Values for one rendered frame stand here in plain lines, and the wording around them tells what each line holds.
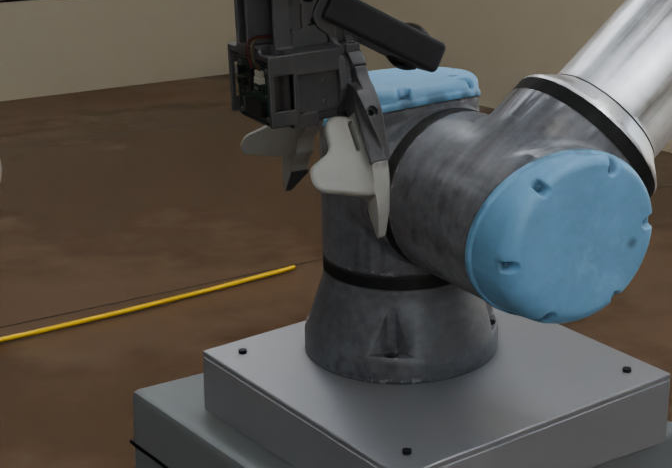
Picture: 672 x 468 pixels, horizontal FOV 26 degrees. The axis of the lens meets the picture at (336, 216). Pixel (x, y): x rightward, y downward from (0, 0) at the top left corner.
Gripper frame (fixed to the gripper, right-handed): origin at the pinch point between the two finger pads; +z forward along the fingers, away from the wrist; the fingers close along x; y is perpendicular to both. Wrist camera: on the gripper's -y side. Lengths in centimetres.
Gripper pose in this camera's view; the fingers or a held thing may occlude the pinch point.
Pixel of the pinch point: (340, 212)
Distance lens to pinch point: 113.4
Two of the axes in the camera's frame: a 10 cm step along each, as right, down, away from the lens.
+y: -8.8, 1.8, -4.4
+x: 4.8, 2.5, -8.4
